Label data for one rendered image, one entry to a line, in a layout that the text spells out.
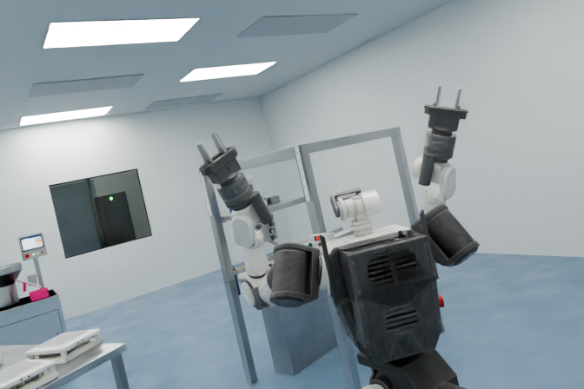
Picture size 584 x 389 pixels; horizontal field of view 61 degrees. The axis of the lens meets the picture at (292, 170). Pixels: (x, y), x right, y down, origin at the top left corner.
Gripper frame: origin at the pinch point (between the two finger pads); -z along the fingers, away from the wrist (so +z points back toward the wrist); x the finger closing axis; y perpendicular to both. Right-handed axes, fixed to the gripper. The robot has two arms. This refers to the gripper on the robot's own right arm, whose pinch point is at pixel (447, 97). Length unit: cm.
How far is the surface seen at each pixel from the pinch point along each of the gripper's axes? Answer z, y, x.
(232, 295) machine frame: 177, 137, 133
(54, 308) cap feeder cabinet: 269, 168, 338
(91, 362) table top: 139, -3, 132
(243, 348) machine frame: 213, 132, 118
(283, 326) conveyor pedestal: 194, 145, 94
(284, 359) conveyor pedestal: 219, 143, 90
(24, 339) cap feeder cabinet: 291, 140, 347
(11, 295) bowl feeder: 263, 157, 381
